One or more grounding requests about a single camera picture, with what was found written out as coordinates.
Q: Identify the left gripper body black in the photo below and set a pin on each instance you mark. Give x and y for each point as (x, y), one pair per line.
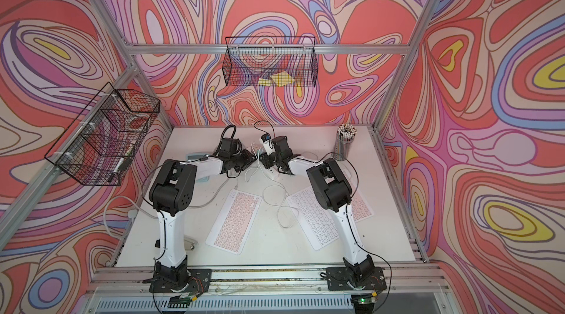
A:
(240, 162)

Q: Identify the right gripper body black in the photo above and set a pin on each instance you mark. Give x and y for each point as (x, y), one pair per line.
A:
(271, 160)

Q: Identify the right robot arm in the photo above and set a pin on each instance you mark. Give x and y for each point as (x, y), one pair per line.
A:
(333, 193)

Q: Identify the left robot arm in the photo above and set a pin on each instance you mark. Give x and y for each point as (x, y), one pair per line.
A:
(171, 194)

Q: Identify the pink keyboard left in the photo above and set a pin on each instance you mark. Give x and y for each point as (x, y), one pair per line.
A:
(234, 222)

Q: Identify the white keyboard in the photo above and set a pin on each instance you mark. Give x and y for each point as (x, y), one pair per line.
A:
(315, 222)

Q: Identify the white power strip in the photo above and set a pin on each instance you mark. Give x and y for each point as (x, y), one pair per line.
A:
(272, 173)

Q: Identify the grey calculator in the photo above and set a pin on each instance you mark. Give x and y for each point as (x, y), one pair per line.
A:
(196, 156)

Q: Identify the pencil holder cup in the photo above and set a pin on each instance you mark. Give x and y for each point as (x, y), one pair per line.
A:
(344, 138)

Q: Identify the yellow sticky notes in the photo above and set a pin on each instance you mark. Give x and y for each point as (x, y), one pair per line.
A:
(280, 79)

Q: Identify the silver stapler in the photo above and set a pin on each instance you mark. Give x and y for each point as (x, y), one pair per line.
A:
(190, 244)

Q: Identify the black wire basket back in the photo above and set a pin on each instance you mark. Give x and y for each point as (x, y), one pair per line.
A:
(248, 58)

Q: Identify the black wire basket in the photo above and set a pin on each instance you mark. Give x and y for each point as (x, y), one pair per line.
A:
(100, 144)
(248, 58)

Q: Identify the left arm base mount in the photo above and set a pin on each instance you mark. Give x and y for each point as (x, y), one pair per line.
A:
(181, 280)

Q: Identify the black wire basket left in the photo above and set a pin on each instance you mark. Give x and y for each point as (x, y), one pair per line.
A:
(100, 144)

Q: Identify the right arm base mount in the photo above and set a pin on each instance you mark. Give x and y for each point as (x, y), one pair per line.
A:
(342, 279)

